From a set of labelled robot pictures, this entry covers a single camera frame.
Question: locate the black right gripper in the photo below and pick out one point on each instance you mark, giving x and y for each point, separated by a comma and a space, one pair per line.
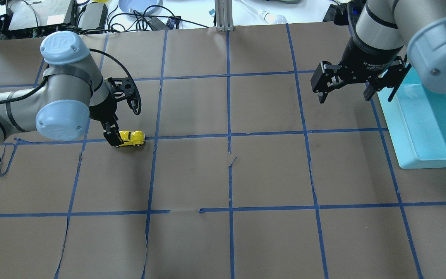
364, 58

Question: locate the white light bulb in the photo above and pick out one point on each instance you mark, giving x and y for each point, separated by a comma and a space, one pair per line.
271, 18

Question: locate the aluminium frame post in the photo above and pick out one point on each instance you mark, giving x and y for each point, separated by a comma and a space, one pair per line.
223, 15

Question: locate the yellow beetle toy car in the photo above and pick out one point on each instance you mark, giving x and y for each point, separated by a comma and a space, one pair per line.
132, 138

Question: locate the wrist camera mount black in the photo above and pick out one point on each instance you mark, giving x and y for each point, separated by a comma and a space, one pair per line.
121, 88

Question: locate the light blue plastic bin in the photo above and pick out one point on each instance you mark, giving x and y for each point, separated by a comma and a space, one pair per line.
416, 119

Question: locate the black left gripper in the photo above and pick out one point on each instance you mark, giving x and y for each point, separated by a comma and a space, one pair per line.
102, 110

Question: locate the blue plate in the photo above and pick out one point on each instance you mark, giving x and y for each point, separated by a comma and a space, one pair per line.
129, 6

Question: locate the black electronics box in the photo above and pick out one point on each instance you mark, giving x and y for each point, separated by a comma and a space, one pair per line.
30, 14

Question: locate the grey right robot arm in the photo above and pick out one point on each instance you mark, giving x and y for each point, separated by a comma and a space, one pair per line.
390, 38

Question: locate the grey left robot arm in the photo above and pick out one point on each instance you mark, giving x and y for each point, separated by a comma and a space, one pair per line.
72, 92

